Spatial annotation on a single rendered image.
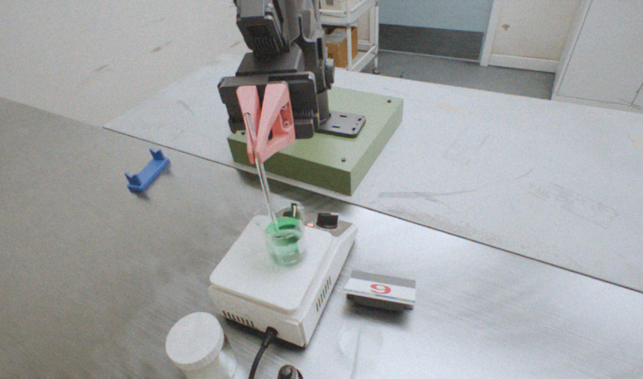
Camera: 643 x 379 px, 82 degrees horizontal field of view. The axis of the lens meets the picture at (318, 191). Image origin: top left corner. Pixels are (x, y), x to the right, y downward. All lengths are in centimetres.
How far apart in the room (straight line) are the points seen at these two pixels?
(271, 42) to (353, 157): 31
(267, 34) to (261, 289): 28
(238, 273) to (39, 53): 156
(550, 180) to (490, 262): 23
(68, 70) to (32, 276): 132
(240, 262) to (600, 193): 59
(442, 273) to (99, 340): 48
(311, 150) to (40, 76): 142
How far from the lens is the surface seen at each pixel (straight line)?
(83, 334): 62
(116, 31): 207
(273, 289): 44
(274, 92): 37
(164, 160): 84
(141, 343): 57
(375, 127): 73
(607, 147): 89
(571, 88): 284
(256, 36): 40
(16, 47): 187
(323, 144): 69
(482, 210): 66
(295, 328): 45
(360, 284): 52
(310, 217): 57
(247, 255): 48
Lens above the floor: 135
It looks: 42 degrees down
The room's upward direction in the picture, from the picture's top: 7 degrees counter-clockwise
